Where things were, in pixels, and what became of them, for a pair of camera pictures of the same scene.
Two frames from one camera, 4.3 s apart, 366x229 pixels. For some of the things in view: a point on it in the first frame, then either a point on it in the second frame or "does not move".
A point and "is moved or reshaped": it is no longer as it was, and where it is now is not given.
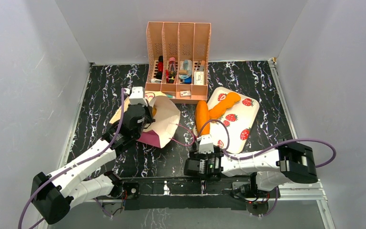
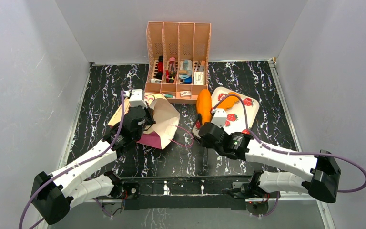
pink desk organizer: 177,58 does not move
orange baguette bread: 202,117 is moved or reshaped
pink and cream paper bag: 167,116 does not move
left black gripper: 148,110 does not move
